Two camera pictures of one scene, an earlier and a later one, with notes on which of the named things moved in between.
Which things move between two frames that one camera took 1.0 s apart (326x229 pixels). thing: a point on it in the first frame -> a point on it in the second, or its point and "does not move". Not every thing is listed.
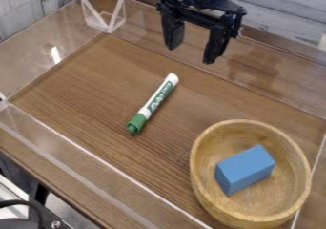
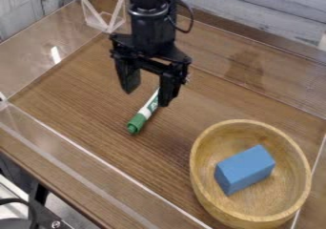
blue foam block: x=245 y=170 does not move
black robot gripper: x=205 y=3 -> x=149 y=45
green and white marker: x=156 y=100 does not move
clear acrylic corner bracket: x=103 y=21 does not move
